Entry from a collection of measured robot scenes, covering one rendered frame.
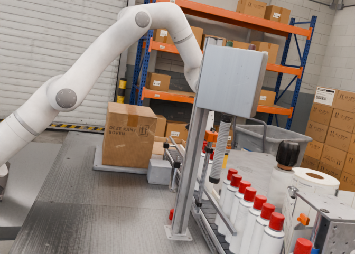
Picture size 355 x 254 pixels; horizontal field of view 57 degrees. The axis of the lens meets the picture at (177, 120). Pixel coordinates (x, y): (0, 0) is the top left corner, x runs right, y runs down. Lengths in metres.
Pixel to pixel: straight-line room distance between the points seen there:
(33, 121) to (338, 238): 1.01
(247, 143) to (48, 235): 2.83
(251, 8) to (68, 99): 4.51
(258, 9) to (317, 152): 2.35
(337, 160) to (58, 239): 4.08
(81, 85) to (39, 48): 4.10
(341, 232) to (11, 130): 1.06
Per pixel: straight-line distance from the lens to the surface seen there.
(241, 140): 3.71
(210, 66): 0.97
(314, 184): 1.47
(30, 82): 5.36
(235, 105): 0.95
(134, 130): 1.61
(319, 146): 4.94
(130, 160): 1.66
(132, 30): 1.23
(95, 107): 5.42
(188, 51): 1.38
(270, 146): 3.51
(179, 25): 1.36
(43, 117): 1.28
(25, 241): 1.10
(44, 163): 1.69
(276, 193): 1.37
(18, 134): 1.29
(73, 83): 1.22
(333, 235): 0.82
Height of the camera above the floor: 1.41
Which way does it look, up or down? 10 degrees down
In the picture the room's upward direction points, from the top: 10 degrees clockwise
